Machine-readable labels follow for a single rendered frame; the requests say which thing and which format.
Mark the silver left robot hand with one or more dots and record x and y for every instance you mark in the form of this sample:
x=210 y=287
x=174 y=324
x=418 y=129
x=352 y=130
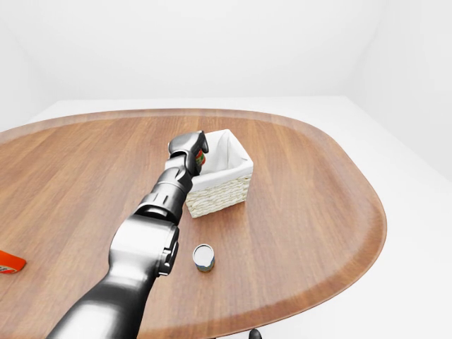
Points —
x=183 y=143

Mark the orange printed food box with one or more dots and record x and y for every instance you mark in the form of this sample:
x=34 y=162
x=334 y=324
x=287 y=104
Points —
x=10 y=264

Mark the white-lined wicker basket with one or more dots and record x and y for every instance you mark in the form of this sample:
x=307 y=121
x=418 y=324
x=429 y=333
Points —
x=222 y=190

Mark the small dark shape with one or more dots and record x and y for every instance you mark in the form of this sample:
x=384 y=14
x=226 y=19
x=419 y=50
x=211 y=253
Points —
x=255 y=334

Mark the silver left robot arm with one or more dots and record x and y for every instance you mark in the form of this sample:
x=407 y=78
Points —
x=137 y=247

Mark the red and green tomato tin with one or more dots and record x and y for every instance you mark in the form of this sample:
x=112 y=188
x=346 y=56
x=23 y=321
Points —
x=201 y=158

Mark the tin with silver lid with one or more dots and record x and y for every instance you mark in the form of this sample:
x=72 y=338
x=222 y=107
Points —
x=203 y=257

